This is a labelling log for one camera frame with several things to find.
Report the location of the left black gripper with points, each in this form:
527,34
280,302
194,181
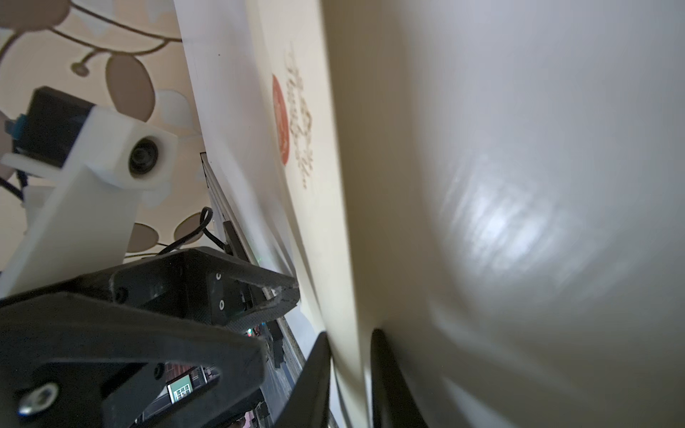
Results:
95,357

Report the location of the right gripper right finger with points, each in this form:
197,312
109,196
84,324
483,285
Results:
392,402

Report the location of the yellow envelope red seal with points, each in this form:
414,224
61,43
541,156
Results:
510,175

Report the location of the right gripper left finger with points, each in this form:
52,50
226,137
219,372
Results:
308,404

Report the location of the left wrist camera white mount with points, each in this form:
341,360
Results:
101,162

